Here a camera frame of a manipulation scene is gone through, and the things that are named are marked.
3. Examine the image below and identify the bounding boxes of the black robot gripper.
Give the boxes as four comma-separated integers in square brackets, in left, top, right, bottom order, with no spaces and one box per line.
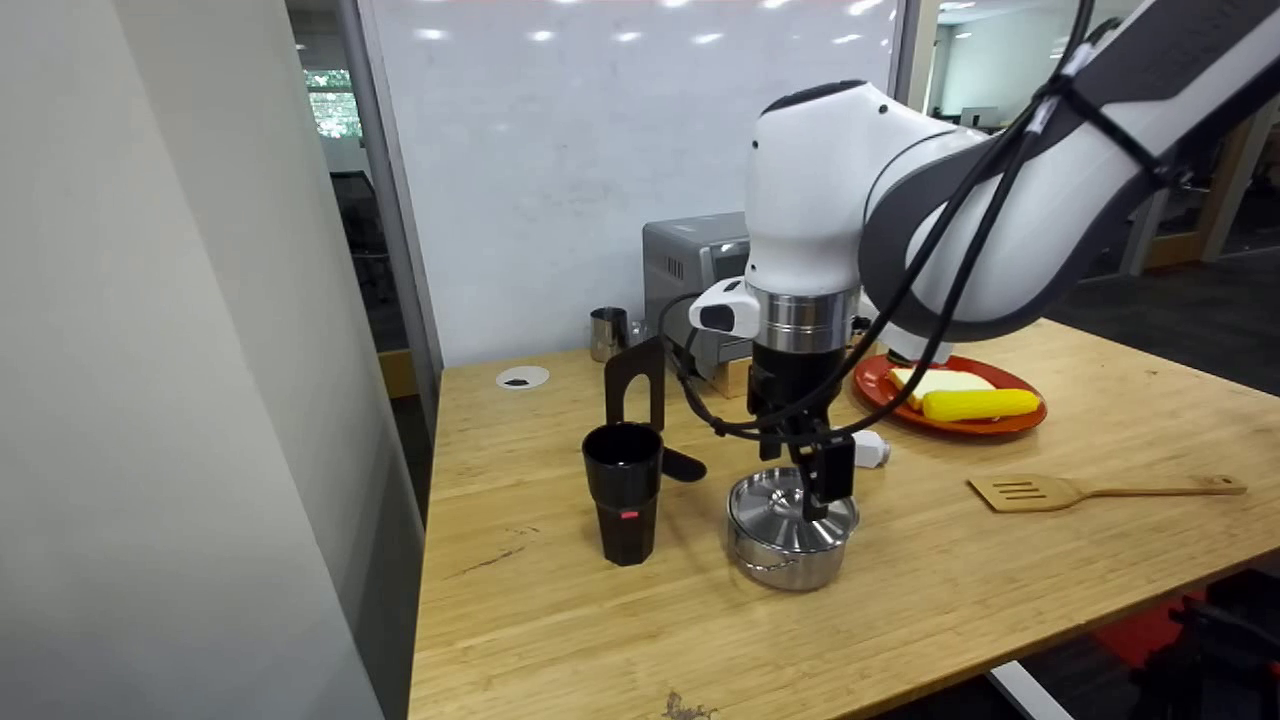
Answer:
[748,344,855,519]

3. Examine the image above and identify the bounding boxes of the round steel pot lid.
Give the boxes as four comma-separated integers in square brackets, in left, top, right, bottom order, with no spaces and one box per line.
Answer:
[727,468,859,555]

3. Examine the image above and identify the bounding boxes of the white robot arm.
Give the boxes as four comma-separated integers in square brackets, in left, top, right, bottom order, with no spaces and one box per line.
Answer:
[744,0,1280,516]

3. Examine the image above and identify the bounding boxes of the small steel pot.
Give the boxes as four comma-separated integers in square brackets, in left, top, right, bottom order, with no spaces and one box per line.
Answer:
[727,516,855,591]

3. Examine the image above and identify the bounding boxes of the red round plate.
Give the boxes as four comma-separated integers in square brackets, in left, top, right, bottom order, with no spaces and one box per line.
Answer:
[853,358,1048,440]

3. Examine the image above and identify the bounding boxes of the pale butter block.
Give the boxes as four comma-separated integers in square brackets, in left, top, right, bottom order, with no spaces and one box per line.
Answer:
[891,370,998,403]

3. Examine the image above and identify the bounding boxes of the yellow corn cob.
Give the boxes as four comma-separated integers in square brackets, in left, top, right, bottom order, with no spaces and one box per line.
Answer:
[919,388,1042,423]

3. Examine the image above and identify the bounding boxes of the wooden slotted spatula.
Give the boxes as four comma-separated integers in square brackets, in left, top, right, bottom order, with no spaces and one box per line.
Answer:
[974,477,1245,516]

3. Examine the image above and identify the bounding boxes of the black plastic cup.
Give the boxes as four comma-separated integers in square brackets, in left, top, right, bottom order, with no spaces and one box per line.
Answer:
[580,423,663,564]

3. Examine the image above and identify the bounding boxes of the silver toaster oven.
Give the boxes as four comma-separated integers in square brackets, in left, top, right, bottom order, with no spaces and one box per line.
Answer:
[641,214,748,382]

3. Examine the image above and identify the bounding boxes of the small steel cup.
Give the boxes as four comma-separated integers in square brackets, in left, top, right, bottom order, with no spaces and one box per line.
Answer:
[587,309,631,360]

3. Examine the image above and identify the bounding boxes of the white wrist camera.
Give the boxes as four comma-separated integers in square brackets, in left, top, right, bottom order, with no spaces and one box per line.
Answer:
[690,278,762,341]

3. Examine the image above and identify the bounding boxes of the round table cable grommet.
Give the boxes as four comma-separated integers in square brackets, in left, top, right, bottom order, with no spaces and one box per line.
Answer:
[497,365,549,393]

